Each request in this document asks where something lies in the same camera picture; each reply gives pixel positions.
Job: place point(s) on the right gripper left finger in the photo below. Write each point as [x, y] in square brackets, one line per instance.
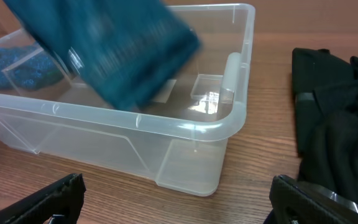
[59, 202]

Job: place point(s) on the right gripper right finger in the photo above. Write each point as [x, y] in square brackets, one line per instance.
[304, 202]

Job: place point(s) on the black garment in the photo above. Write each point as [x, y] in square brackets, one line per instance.
[325, 91]

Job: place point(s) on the sparkly blue knit garment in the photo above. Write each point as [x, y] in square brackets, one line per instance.
[35, 73]

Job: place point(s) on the blue denim jeans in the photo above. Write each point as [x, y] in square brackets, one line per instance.
[125, 50]

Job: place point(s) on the clear plastic storage bin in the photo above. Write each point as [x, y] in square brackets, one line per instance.
[179, 144]

